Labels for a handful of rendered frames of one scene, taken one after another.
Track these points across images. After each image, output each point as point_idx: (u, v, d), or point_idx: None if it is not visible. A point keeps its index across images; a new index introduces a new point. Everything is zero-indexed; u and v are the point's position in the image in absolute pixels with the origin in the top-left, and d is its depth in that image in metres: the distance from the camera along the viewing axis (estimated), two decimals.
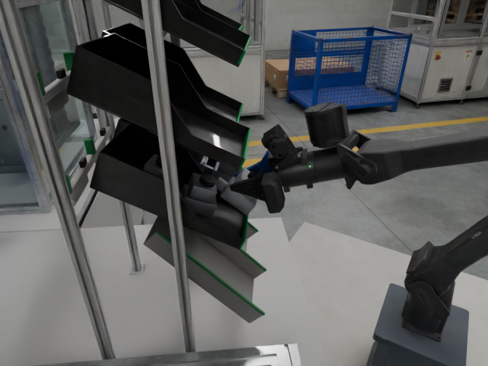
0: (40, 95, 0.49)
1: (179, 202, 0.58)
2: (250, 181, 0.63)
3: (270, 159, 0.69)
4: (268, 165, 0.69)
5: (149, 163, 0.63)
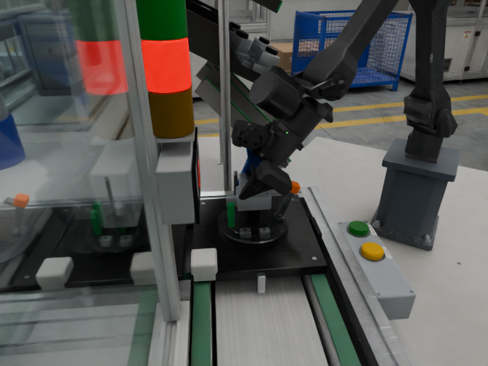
0: None
1: (229, 40, 0.73)
2: (250, 181, 0.63)
3: (253, 150, 0.69)
4: (255, 157, 0.69)
5: (231, 31, 0.81)
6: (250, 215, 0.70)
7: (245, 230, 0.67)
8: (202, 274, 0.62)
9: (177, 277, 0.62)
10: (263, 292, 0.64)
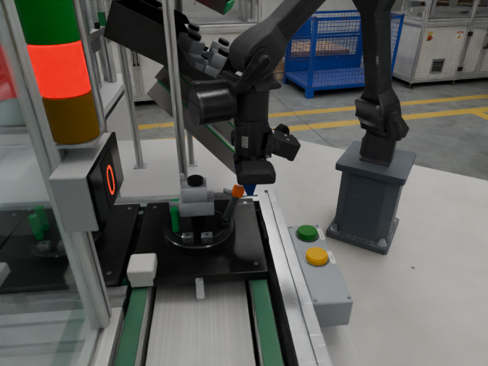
0: None
1: (176, 42, 0.73)
2: None
3: None
4: None
5: (183, 33, 0.80)
6: (195, 219, 0.70)
7: (186, 235, 0.66)
8: (139, 279, 0.61)
9: (113, 282, 0.61)
10: (202, 298, 0.63)
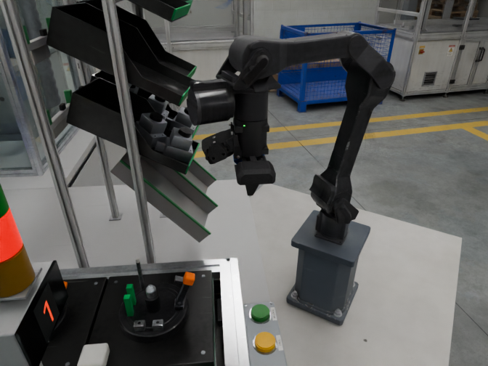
0: (25, 42, 0.67)
1: (133, 131, 0.76)
2: None
3: None
4: None
5: (144, 114, 0.84)
6: None
7: None
8: None
9: (209, 363, 0.67)
10: None
